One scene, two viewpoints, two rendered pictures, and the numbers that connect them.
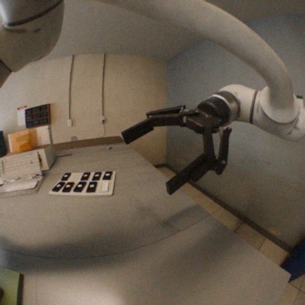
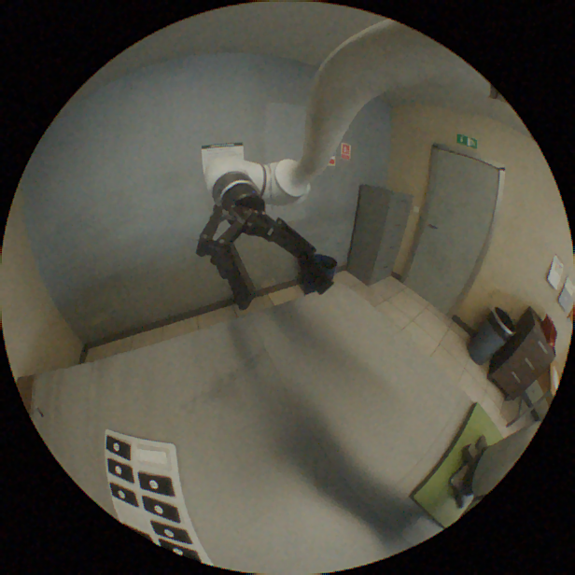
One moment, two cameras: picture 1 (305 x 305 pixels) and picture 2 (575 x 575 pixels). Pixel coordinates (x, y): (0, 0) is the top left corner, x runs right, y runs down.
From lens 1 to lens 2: 0.27 m
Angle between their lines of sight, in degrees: 82
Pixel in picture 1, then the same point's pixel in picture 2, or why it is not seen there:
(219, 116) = (261, 208)
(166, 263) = (308, 364)
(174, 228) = (259, 354)
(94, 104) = not seen: outside the picture
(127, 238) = (276, 410)
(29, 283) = (410, 482)
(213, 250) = (296, 323)
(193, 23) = (336, 130)
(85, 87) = not seen: outside the picture
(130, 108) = not seen: outside the picture
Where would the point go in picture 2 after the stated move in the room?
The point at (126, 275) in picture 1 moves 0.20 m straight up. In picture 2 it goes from (330, 399) to (357, 364)
